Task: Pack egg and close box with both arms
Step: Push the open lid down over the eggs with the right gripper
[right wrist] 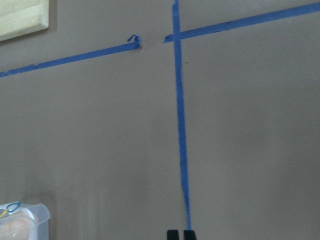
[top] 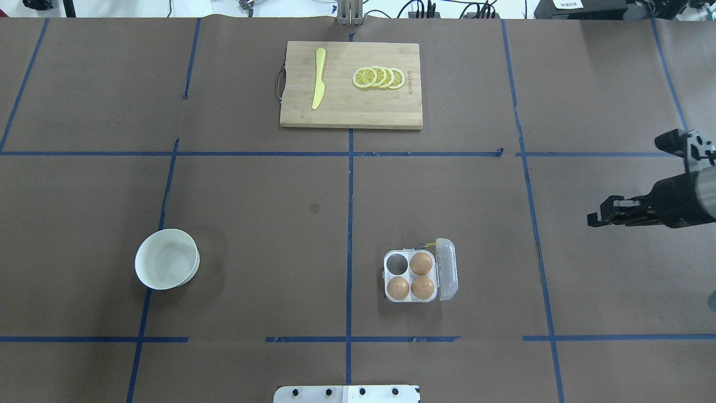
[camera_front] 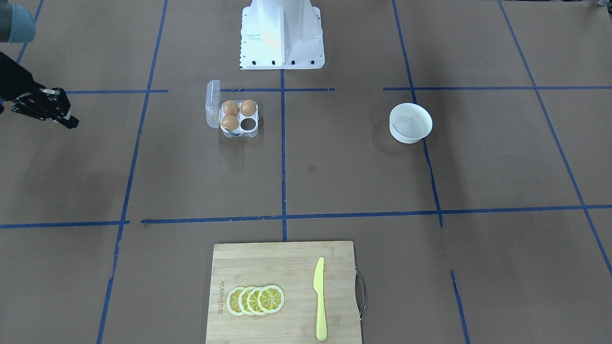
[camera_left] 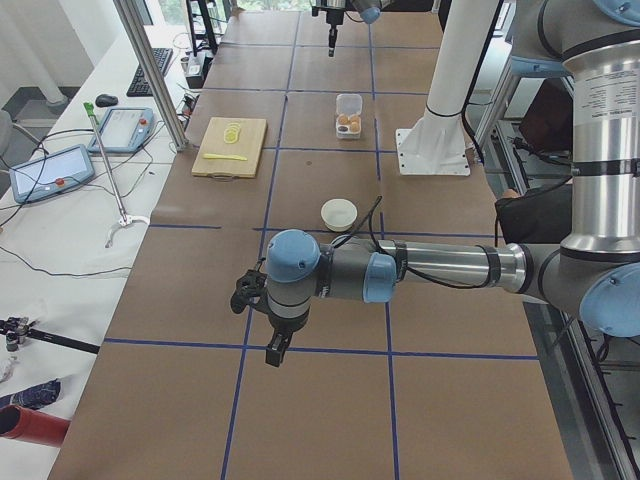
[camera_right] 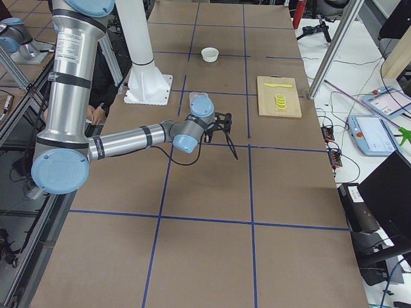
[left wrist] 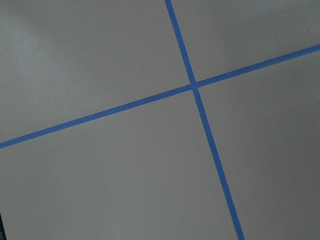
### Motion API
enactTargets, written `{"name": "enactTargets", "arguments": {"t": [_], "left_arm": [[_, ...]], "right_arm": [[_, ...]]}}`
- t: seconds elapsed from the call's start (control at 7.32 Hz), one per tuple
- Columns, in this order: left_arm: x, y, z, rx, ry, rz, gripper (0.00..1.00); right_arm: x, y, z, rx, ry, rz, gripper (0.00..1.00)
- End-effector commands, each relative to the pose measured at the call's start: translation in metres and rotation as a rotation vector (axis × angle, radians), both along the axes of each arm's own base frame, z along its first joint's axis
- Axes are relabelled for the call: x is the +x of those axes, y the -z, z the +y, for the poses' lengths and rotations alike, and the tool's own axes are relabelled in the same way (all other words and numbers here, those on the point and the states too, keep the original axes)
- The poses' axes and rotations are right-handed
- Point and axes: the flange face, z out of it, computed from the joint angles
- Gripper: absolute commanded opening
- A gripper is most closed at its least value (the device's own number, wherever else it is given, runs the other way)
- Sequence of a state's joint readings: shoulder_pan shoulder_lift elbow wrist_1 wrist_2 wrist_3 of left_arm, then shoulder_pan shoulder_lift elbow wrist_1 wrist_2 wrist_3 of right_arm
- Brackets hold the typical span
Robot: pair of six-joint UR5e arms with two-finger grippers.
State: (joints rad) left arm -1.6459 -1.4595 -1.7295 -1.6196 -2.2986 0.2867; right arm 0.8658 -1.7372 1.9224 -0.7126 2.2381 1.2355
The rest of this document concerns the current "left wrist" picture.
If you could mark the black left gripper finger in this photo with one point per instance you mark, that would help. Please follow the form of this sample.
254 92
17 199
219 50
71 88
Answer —
2 230

